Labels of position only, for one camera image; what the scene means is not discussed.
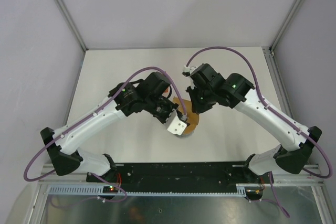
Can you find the wooden ring dripper holder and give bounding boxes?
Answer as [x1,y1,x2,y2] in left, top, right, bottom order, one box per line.
[183,113,200,135]

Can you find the brown paper coffee filter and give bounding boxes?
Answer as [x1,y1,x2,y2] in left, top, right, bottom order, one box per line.
[173,96,200,126]

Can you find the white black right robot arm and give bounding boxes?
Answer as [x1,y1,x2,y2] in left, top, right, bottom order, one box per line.
[182,63,322,183]

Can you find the orange coffee filter box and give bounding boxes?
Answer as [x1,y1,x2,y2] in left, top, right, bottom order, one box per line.
[163,88,170,95]

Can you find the clear glass coffee server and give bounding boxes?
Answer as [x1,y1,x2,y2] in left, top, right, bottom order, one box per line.
[176,131,194,138]

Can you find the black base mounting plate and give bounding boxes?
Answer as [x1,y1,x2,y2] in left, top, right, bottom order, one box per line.
[86,161,274,194]

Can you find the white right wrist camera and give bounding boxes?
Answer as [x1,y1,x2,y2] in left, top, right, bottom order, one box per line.
[182,66,197,77]

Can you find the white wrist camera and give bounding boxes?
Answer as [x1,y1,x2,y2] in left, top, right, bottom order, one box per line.
[182,66,197,77]
[165,115,187,136]

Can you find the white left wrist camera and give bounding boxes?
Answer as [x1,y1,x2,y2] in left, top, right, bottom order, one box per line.
[165,115,187,136]

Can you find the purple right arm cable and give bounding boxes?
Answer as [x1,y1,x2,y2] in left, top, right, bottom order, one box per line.
[185,46,331,218]

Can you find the aluminium frame rail right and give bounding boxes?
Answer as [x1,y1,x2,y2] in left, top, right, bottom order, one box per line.
[262,47,293,118]

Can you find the aluminium frame rail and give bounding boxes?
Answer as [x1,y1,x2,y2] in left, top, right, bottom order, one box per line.
[38,163,91,183]
[262,47,293,118]

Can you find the grey slotted cable duct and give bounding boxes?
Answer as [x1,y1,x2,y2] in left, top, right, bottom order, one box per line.
[46,183,249,196]

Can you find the aluminium front frame rail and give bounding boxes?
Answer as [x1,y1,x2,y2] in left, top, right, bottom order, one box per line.
[38,163,91,183]

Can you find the aluminium frame post left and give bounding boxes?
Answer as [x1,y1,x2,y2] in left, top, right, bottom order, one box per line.
[54,0,88,52]

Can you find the aluminium frame post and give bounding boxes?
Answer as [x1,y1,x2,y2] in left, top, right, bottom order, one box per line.
[54,0,88,52]
[269,0,305,51]

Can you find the aluminium frame post right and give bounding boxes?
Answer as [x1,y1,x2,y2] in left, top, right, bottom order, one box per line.
[269,0,305,51]

